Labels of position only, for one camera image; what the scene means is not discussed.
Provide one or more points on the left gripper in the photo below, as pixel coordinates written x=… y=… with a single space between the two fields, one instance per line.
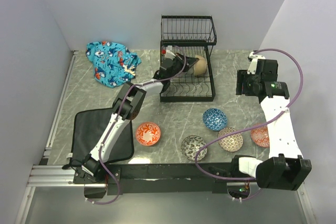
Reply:
x=186 y=62

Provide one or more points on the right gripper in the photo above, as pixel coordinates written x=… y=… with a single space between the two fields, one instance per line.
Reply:
x=242 y=76

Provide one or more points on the white beige bowl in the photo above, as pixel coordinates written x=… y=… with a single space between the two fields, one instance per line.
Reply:
x=200 y=66

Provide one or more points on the black wire dish rack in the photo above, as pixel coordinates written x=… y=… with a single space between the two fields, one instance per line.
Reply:
x=188 y=40

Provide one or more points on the black leaf pattern bowl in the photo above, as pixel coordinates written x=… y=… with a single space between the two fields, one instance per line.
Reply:
x=191 y=145

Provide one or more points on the orange floral bowl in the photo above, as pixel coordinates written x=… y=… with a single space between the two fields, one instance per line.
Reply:
x=148 y=134

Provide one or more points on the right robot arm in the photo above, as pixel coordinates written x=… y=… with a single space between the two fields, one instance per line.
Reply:
x=286 y=168

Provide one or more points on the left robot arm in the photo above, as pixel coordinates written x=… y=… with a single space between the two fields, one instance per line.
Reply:
x=127 y=105

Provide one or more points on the blue triangle pattern bowl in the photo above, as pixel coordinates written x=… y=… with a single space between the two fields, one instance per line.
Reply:
x=214 y=119

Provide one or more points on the red geometric pattern bowl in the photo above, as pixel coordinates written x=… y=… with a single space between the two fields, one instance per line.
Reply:
x=260 y=136

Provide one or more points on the brown mosaic pattern bowl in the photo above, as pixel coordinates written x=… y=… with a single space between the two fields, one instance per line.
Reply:
x=230 y=143

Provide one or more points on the blue shark print cloth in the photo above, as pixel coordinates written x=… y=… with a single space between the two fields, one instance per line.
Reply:
x=113 y=63

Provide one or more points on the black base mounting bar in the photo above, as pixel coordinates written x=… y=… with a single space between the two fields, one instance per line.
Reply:
x=171 y=178

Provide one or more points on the black drying mat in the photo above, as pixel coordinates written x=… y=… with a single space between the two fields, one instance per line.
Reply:
x=88 y=127

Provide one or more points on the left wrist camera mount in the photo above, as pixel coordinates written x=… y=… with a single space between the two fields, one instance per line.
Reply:
x=167 y=52

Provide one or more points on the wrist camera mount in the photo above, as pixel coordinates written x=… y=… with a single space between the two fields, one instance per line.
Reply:
x=253 y=58
x=167 y=52

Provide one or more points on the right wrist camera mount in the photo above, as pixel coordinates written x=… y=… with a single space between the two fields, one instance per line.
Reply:
x=253 y=58

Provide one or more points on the aluminium frame rail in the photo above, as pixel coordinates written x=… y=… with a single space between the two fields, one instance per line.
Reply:
x=55 y=176

